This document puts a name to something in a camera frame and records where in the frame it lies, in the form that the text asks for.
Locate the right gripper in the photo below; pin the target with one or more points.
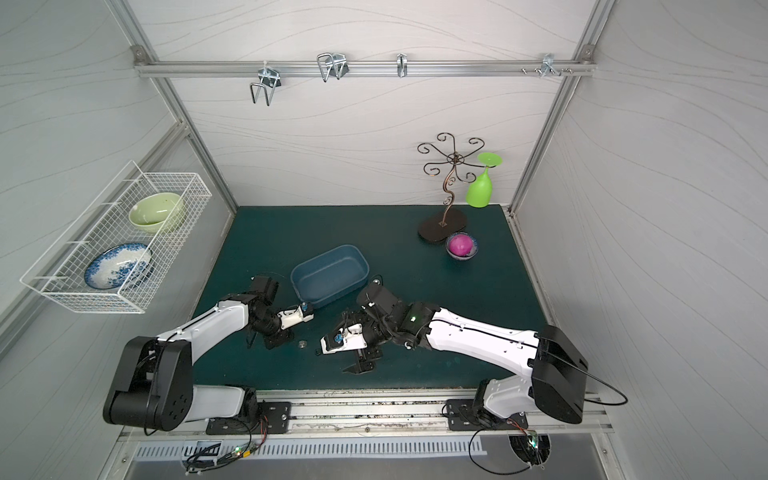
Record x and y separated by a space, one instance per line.
357 352

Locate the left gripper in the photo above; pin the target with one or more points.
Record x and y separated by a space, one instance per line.
279 335

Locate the blue plastic storage box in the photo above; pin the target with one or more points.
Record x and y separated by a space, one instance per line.
330 276

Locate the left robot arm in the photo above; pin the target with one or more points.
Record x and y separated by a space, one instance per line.
154 388

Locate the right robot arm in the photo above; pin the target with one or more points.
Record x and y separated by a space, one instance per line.
547 371

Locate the purple ball in bowl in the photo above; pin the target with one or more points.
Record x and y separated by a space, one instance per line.
461 246

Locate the green table mat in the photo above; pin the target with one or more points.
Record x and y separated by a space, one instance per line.
493 287

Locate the dark metal jewelry stand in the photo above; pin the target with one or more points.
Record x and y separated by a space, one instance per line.
452 167

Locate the blue white patterned bowl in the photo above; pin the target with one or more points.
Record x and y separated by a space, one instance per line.
124 266

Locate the green ceramic bowl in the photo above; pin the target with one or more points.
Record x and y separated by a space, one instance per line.
158 213

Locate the green plastic goblet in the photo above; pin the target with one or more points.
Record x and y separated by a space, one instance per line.
480 190

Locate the metal double hook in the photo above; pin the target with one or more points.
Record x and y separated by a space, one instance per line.
268 80

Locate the metal hook centre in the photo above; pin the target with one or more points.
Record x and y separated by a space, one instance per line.
332 65

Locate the small metal hook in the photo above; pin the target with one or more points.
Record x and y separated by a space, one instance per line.
401 65

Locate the metal hook right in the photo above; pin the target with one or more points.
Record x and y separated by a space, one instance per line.
547 68

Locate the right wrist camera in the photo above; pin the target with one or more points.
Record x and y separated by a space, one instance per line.
346 338

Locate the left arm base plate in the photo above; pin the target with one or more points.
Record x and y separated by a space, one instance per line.
271 418

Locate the aluminium front rail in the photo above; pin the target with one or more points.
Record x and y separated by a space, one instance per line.
379 413

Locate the aluminium rail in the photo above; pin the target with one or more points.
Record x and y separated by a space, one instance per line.
357 68
379 413

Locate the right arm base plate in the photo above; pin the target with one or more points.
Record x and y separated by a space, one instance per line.
465 415

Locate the white wire basket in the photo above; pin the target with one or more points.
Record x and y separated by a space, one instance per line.
58 274

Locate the aluminium top rail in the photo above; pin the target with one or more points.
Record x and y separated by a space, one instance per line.
357 68

